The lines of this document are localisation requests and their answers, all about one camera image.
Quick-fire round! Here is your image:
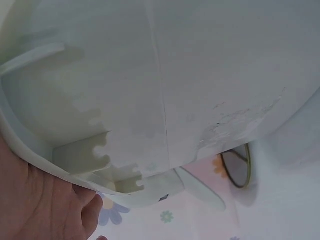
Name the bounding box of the white plastic divider rack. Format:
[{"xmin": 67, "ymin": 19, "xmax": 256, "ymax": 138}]
[{"xmin": 0, "ymin": 42, "xmax": 186, "ymax": 210}]

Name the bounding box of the person's left hand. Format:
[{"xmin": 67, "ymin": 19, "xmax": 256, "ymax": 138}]
[{"xmin": 0, "ymin": 135, "xmax": 109, "ymax": 240}]

